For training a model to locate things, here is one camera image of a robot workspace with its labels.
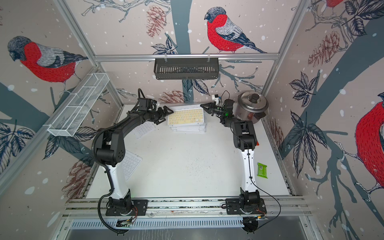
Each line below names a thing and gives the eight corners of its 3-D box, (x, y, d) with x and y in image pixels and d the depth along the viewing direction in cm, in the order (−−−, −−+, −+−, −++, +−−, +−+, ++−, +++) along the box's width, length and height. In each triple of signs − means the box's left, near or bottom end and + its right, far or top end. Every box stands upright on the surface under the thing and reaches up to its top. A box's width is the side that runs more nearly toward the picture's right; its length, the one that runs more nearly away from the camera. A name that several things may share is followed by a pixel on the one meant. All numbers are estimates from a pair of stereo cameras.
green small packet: (256, 175, 86) (258, 174, 84) (257, 164, 90) (258, 162, 88) (265, 178, 85) (267, 176, 83) (265, 166, 90) (267, 164, 87)
